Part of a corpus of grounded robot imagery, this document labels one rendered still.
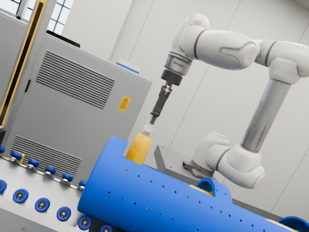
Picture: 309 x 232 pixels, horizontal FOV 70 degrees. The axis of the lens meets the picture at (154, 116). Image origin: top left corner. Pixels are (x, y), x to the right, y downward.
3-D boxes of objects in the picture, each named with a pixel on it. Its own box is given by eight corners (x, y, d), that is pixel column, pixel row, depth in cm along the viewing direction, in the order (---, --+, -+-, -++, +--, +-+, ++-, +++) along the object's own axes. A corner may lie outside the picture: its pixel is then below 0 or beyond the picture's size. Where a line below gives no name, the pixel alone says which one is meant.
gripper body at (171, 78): (164, 68, 84) (154, 91, 85) (164, 67, 75) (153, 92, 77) (182, 76, 84) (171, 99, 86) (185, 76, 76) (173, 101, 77)
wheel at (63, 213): (61, 204, 74) (60, 204, 72) (74, 209, 74) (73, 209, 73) (54, 218, 72) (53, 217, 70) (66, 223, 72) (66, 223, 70)
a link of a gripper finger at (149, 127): (158, 116, 81) (158, 116, 80) (151, 133, 82) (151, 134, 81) (151, 113, 80) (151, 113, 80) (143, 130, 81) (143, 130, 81)
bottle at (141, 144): (127, 167, 91) (145, 127, 88) (139, 176, 88) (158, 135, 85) (116, 170, 85) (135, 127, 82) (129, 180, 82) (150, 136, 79)
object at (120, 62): (115, 64, 229) (118, 57, 228) (136, 74, 236) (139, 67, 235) (116, 65, 217) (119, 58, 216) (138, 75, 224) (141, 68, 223)
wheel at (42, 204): (40, 195, 74) (39, 194, 72) (53, 200, 74) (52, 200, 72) (32, 209, 71) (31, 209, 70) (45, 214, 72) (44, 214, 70)
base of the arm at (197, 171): (176, 159, 141) (180, 152, 140) (203, 168, 149) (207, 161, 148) (188, 175, 124) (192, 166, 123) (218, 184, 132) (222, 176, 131)
